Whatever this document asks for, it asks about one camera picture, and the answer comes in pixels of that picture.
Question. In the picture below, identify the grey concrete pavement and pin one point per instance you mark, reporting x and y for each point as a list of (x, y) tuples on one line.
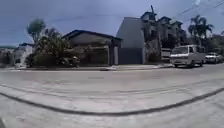
[(100, 68)]

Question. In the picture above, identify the low dark-roofed house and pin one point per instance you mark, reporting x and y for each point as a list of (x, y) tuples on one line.
[(93, 46)]

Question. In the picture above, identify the grey concrete road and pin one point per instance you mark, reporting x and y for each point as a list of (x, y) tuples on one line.
[(110, 93)]

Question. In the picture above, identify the tall grey building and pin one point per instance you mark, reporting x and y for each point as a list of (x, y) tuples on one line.
[(146, 36)]

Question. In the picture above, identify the bushes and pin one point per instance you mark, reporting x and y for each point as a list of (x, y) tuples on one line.
[(53, 50)]

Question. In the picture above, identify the white van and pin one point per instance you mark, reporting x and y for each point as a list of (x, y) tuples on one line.
[(186, 55)]

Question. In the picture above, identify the pale building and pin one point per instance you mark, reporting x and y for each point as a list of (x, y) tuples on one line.
[(21, 53)]

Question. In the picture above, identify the palm tree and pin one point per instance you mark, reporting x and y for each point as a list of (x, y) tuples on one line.
[(199, 28)]

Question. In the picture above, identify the white car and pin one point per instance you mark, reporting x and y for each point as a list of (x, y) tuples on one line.
[(212, 58)]

